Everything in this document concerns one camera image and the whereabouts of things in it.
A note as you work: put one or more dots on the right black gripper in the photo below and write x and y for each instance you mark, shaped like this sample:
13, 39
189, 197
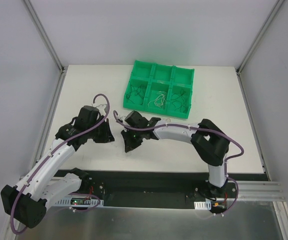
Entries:
131, 141

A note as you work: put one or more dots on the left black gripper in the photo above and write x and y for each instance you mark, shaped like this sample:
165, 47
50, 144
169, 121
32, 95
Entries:
104, 132

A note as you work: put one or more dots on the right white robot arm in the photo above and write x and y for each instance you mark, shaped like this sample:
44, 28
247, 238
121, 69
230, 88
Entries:
206, 138

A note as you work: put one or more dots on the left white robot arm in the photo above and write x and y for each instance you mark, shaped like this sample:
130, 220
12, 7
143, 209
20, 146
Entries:
28, 201

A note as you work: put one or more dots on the green compartment tray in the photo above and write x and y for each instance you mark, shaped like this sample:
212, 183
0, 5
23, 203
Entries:
160, 89

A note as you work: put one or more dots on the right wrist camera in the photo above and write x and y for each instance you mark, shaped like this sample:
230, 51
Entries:
120, 118

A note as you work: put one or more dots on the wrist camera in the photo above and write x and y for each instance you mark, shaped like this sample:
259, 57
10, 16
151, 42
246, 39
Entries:
120, 118
103, 108

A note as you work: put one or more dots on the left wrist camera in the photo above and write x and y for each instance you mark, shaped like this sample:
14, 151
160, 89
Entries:
103, 108

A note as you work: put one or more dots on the left white cable duct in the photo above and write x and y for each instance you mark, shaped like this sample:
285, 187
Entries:
79, 202

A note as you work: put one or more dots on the white cable duct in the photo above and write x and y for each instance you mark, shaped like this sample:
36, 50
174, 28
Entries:
79, 202
202, 205

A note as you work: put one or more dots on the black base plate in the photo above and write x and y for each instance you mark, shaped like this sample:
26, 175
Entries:
157, 190

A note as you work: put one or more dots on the right white cable duct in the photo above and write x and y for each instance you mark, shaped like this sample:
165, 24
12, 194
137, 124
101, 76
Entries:
202, 205

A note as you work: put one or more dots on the aluminium frame rail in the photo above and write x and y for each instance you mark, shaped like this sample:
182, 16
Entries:
261, 191

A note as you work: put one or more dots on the left aluminium post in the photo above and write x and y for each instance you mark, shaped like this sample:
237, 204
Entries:
42, 33

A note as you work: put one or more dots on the aluminium post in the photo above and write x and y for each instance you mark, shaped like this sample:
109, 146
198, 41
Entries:
42, 33
264, 28

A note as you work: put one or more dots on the right aluminium post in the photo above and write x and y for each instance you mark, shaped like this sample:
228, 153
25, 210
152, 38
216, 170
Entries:
264, 28

